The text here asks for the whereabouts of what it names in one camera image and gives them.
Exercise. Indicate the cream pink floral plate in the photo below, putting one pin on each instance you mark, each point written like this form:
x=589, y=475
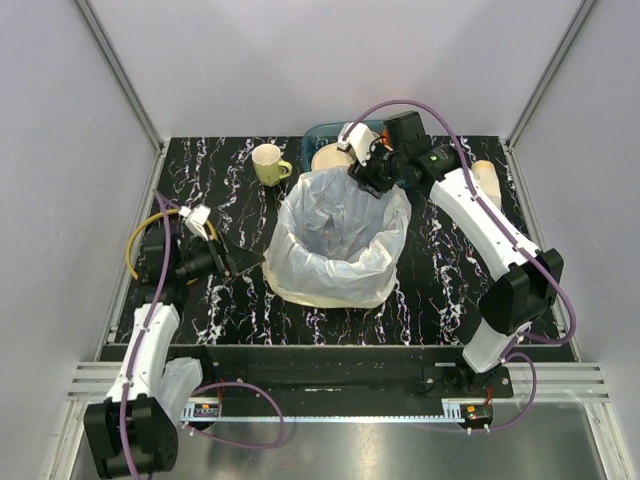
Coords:
x=329, y=157

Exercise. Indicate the teal plastic basket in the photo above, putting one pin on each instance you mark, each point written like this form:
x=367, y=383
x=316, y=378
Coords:
x=315, y=138

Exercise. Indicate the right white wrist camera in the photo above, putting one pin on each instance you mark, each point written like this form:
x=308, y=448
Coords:
x=354, y=144

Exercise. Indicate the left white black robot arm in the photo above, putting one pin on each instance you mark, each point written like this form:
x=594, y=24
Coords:
x=134, y=429

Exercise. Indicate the left connector box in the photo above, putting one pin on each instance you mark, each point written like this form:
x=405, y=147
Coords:
x=206, y=411

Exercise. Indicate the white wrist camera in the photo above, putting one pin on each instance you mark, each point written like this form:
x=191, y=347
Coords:
x=354, y=144
x=195, y=219

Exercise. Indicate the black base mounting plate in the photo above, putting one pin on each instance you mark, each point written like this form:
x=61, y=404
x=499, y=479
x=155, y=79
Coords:
x=422, y=370

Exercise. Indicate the yellow green ceramic mug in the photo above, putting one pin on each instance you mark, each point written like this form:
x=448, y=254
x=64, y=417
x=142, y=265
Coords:
x=269, y=166

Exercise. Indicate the connector box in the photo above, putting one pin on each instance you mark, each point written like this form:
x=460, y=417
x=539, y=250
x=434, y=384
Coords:
x=477, y=416
x=206, y=411

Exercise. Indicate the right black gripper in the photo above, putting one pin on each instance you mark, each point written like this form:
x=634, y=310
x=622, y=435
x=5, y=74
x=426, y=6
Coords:
x=364, y=177

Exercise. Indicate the right connector box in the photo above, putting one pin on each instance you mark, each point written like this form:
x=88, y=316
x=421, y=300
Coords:
x=477, y=416

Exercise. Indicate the roll of cream trash bags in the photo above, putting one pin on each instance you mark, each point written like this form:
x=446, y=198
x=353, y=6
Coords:
x=486, y=177

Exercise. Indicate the perforated cable duct strip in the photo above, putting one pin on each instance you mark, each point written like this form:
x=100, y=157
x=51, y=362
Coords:
x=434, y=412

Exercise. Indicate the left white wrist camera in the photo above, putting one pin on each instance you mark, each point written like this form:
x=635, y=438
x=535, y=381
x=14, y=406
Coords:
x=195, y=219

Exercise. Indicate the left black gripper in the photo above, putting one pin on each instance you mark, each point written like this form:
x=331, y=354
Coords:
x=242, y=258

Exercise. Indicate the cream translucent trash bag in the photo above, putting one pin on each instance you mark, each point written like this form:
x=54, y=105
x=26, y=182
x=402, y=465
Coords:
x=335, y=245

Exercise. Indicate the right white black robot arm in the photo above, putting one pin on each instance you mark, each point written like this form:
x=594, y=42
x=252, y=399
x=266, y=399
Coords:
x=525, y=278

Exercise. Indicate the aluminium frame rail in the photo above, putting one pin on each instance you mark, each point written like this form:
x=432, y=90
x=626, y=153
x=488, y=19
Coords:
x=555, y=382

